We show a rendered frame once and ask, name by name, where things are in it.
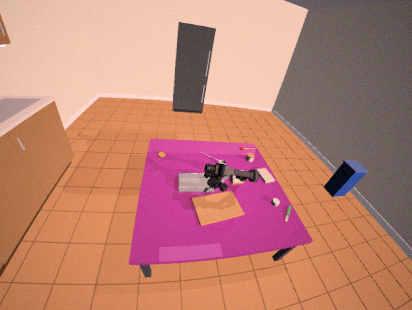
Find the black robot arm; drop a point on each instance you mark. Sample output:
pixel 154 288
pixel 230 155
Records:
pixel 222 170

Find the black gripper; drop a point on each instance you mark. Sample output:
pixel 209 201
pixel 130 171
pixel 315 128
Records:
pixel 221 186

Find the light wooden board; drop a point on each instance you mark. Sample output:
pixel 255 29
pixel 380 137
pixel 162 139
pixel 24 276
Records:
pixel 215 208

